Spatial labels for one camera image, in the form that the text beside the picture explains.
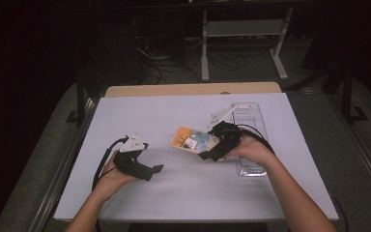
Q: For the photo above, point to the person's right hand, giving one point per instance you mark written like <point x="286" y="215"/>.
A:
<point x="252" y="150"/>

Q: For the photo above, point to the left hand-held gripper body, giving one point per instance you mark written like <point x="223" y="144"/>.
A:
<point x="130" y="162"/>

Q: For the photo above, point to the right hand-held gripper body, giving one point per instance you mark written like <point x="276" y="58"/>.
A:
<point x="227" y="135"/>

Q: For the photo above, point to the person's left hand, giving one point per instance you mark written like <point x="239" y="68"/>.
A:
<point x="111" y="179"/>

